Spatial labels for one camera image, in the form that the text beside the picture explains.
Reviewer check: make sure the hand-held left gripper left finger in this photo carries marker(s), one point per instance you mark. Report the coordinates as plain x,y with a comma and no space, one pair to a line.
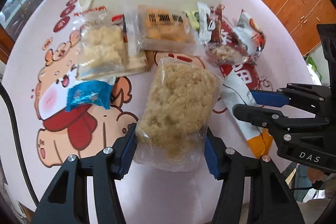
128,146

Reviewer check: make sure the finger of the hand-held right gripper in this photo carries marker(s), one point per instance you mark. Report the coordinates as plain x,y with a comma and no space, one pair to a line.
252,114
267,97

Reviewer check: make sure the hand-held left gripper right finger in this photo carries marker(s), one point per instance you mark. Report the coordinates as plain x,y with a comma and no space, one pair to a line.
211,158

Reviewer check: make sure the white orange stick packet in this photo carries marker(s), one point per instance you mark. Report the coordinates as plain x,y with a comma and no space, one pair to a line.
236,93

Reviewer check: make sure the red clear snack packet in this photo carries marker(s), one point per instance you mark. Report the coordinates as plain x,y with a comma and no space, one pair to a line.
225,52

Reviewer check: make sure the large clear rice cake packet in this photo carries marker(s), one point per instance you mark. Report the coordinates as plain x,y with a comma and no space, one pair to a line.
178,103

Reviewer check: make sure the white orange red snack packet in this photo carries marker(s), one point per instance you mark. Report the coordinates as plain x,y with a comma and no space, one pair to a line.
252,35

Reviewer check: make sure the small clear rice cake packet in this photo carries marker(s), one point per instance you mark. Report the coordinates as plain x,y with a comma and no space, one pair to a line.
102,45

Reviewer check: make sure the beige snack packet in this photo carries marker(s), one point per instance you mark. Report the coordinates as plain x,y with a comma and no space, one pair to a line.
165,30

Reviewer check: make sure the blue wrapper snack packet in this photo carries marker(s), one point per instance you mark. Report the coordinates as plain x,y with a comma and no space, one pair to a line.
86,95

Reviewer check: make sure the brown and white snack packet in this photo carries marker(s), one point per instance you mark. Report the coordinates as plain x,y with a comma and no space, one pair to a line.
210,27

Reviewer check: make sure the wooden cabinet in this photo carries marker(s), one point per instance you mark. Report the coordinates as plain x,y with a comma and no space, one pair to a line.
294,3

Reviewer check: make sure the green snack packet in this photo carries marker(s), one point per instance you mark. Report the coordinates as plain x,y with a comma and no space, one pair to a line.
193,20

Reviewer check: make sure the glass display cabinet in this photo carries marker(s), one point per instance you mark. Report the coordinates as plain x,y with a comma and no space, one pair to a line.
21,9

